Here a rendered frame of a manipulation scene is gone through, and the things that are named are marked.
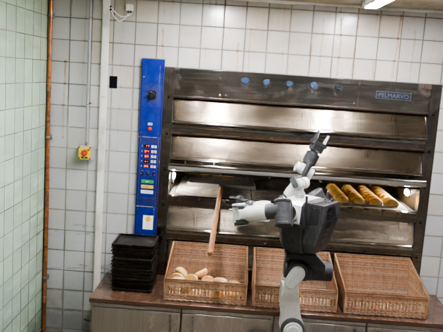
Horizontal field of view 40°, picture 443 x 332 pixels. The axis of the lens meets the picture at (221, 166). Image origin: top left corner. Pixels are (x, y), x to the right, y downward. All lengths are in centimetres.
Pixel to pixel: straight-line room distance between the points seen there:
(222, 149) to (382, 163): 114
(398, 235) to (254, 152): 121
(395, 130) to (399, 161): 23
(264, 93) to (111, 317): 184
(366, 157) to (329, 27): 95
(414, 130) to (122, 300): 232
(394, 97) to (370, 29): 50
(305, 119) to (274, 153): 32
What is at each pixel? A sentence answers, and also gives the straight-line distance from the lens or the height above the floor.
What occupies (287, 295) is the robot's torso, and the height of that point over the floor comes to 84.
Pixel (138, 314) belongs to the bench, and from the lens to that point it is 410.
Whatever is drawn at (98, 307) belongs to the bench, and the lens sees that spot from 413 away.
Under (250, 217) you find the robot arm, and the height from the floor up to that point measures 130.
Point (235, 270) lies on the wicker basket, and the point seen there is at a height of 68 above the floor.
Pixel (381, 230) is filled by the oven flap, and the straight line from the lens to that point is 455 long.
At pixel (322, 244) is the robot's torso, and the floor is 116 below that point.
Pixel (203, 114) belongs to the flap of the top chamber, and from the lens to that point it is 429.
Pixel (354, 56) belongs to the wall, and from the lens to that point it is 435.
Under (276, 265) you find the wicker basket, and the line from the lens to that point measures 444.
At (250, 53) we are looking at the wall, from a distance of 428.
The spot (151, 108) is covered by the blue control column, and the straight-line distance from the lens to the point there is 430.
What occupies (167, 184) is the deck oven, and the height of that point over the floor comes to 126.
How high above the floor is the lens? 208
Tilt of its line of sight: 9 degrees down
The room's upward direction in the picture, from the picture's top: 4 degrees clockwise
